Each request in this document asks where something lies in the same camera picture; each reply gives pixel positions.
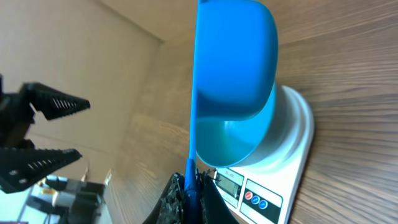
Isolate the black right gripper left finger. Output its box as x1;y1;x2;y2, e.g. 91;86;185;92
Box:
143;173;184;224

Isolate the blue metal bowl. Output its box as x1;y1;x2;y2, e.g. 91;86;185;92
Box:
195;83;289;168

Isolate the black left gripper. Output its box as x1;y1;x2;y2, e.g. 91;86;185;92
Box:
1;75;91;194

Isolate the blue plastic measuring scoop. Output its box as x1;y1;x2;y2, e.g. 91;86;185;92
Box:
184;1;278;223

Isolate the background clutter of equipment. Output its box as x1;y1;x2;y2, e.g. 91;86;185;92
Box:
17;171;112;223

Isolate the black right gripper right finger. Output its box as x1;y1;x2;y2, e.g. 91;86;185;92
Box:
198;169;239;224

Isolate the white digital kitchen scale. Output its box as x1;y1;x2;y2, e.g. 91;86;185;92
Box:
213;86;315;224

